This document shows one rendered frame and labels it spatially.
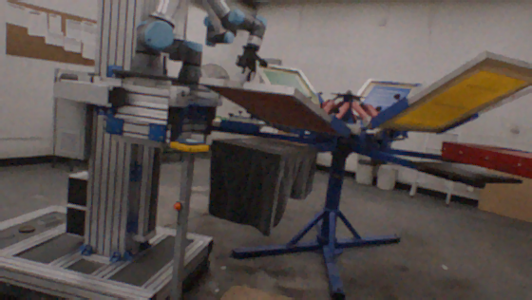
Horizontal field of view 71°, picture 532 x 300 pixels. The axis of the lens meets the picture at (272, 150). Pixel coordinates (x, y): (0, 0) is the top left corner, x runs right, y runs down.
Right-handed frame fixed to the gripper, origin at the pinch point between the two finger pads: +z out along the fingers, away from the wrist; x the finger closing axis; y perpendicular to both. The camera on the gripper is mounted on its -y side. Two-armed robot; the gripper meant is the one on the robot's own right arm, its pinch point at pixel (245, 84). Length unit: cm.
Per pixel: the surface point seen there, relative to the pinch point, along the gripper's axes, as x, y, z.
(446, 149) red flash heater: -65, -89, 2
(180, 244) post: 1, 10, 84
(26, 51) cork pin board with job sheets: -67, 379, -30
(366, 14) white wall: -410, 118, -270
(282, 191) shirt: -28, -21, 46
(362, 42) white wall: -422, 117, -227
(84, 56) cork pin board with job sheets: -133, 377, -54
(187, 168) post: 12, 10, 48
